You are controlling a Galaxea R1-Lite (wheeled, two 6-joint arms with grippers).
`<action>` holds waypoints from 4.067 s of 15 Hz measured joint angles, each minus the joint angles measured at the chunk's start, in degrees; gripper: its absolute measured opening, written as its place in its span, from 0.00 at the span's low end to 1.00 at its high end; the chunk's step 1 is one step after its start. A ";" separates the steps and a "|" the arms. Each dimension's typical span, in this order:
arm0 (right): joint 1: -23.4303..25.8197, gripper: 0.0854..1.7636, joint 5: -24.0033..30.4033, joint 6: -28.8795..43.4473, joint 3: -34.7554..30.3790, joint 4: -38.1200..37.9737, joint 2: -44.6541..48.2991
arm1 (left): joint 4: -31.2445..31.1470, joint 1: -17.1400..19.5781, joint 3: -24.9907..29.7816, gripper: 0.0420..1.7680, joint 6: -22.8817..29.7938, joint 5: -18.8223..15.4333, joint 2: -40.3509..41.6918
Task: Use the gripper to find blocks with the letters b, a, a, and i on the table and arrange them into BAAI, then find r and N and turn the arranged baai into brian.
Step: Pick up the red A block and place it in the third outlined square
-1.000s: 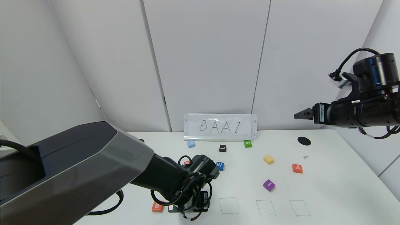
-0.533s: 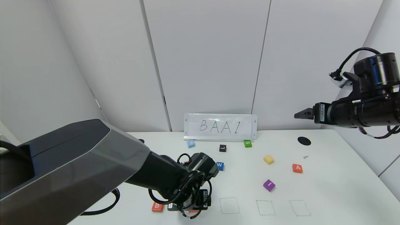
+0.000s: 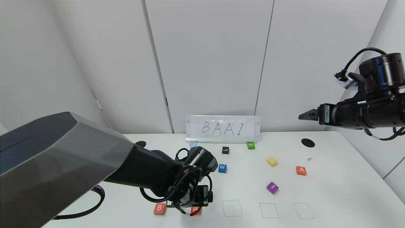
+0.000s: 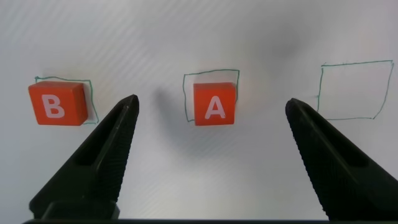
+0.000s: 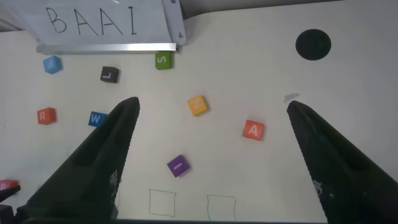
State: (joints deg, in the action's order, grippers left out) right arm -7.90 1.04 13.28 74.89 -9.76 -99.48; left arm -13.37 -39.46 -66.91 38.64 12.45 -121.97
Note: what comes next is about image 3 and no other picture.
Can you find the yellow letter block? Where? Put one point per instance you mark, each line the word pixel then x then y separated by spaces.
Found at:
pixel 272 161

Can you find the blue letter W block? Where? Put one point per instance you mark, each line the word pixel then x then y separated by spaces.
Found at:
pixel 222 168

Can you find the grey and black left arm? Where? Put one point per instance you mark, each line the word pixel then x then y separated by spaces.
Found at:
pixel 63 158

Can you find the purple letter I block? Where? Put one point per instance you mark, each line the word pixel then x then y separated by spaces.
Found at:
pixel 272 187

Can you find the white BAAI sign board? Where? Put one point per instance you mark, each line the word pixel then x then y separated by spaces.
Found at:
pixel 223 128

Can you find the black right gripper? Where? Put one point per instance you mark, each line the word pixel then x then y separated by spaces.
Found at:
pixel 326 114

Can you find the green letter S block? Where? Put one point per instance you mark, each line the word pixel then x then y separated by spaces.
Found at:
pixel 251 145

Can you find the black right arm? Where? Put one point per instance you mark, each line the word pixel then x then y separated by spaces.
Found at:
pixel 370 115

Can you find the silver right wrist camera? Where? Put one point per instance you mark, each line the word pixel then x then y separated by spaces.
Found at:
pixel 349 80

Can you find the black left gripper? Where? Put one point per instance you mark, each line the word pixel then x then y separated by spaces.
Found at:
pixel 202 194

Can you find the orange letter B block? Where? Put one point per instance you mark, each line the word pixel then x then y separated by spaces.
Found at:
pixel 159 209

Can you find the black letter L block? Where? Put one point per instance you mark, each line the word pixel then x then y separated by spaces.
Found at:
pixel 225 150

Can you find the black table grommet cap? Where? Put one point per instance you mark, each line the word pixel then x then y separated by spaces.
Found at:
pixel 140 144
pixel 308 142

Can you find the orange letter A block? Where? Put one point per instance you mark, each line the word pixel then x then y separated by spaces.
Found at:
pixel 196 211
pixel 301 170

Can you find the light blue letter block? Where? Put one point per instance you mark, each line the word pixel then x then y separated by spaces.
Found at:
pixel 193 144

